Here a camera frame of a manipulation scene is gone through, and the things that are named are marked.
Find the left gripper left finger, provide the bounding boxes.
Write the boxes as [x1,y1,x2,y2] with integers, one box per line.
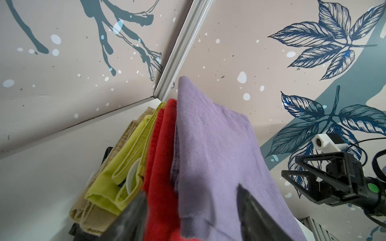
[97,191,148,241]

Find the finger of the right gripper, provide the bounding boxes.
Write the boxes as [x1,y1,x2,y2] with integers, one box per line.
[295,152,347,175]
[281,170,332,206]

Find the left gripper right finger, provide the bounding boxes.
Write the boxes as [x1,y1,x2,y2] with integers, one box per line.
[237,184,292,241]

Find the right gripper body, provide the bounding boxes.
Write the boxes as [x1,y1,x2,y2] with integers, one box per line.
[326,152,369,205]

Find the red garment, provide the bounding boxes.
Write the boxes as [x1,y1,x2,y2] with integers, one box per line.
[143,99,185,241]

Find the tan garment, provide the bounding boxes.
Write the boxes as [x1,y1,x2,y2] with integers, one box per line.
[69,107,155,236]

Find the yellow green garment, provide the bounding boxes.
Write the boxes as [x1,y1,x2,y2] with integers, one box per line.
[85,102,166,215]

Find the black trousers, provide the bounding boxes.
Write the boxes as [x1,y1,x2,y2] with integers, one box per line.
[68,147,114,241]

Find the purple garment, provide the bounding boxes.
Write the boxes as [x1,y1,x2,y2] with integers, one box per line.
[177,76,305,241]

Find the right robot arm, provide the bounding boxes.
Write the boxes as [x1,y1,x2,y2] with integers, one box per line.
[281,150,386,227]

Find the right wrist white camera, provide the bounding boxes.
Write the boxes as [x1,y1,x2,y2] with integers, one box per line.
[312,133,348,154]

